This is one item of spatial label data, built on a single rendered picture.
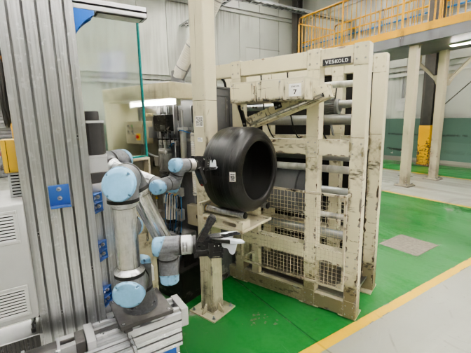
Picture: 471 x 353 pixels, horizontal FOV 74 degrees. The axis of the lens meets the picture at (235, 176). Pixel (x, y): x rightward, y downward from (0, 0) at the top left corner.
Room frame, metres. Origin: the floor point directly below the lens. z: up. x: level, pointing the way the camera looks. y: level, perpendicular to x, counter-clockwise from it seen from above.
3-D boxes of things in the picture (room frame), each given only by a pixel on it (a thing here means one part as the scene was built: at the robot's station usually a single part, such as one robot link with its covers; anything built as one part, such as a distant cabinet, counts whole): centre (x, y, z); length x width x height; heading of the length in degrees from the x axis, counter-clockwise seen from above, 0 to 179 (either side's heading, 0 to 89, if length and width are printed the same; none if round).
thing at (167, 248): (1.16, 0.27, 1.04); 0.11 x 0.08 x 0.09; 96
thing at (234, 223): (2.08, 0.08, 0.83); 0.36 x 0.09 x 0.06; 53
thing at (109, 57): (2.04, 0.80, 1.74); 0.55 x 0.02 x 0.95; 143
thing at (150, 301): (1.27, 0.43, 0.77); 0.15 x 0.15 x 0.10
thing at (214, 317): (2.33, 0.21, 0.02); 0.27 x 0.27 x 0.04; 53
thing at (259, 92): (2.35, -0.29, 1.71); 0.61 x 0.25 x 0.15; 53
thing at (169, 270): (1.18, 0.27, 0.94); 0.11 x 0.08 x 0.11; 6
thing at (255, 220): (2.19, -0.01, 0.80); 0.37 x 0.36 x 0.02; 143
